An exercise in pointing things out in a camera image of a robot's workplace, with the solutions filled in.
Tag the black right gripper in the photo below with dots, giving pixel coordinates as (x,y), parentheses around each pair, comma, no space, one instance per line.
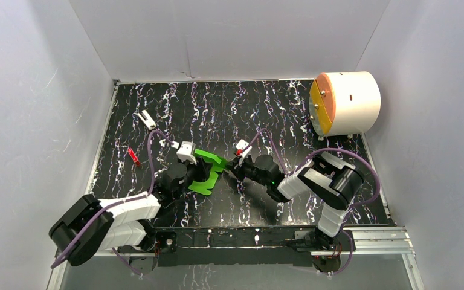
(234,165)

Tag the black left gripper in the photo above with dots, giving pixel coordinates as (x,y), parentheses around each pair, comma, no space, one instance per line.
(200,171)

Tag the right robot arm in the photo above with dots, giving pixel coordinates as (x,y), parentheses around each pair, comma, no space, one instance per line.
(331,179)

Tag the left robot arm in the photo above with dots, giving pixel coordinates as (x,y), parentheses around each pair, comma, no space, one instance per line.
(92,224)

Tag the small red marker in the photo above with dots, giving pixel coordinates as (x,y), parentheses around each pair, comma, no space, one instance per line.
(133,156)

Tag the small white plastic clip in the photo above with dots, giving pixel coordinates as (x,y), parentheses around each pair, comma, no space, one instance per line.
(147,120)

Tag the white cylinder with coloured face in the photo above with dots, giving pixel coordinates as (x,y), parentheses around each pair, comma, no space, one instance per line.
(344,103)

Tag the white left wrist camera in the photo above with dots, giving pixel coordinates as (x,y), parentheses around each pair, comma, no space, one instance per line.
(185,151)

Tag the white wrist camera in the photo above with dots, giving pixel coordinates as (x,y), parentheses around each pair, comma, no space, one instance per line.
(185,151)
(243,150)

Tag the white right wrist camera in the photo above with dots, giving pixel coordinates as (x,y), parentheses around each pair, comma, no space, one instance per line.
(243,150)

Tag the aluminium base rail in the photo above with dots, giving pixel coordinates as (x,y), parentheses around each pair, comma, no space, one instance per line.
(360,240)

